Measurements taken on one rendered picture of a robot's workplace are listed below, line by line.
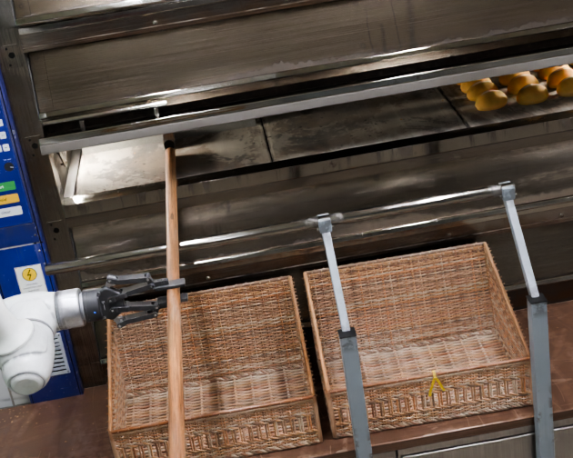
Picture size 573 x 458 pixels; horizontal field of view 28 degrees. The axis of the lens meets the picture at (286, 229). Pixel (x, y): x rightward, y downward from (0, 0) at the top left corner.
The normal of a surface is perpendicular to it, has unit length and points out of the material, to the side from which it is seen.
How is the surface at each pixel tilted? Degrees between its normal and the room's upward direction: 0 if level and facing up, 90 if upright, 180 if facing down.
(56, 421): 0
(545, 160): 70
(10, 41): 90
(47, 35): 90
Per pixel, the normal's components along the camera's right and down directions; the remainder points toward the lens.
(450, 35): 0.05, 0.08
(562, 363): -0.14, -0.90
